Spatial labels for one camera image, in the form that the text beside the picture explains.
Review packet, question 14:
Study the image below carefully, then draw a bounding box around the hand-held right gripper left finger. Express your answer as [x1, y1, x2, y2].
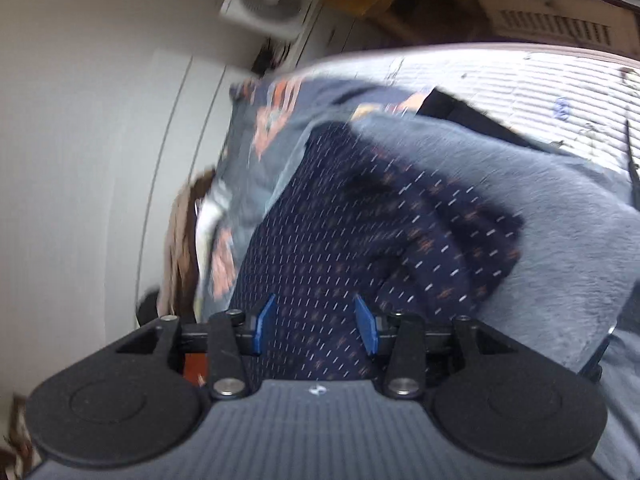
[116, 294, 277, 400]

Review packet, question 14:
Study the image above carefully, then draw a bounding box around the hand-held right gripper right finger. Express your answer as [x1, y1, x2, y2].
[354, 294, 523, 398]

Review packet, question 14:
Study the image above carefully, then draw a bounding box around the navy patterned sweater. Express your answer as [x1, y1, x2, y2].
[182, 122, 526, 391]

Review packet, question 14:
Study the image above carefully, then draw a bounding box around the stack of folded grey clothes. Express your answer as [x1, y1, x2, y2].
[350, 87, 640, 480]

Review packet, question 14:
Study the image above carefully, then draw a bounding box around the white pillow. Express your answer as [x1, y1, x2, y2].
[195, 195, 226, 306]

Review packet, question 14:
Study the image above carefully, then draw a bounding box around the brown folded blanket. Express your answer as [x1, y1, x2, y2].
[157, 170, 216, 321]

